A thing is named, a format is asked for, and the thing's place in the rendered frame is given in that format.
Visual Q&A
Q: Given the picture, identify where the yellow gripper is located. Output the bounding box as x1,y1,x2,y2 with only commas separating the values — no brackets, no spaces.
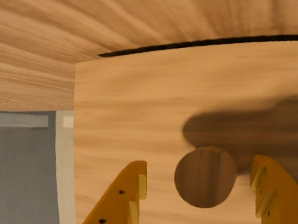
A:
82,154,298,224

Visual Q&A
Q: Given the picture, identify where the light wooden drawer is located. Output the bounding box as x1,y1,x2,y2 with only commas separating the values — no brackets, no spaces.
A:
73,41,298,224

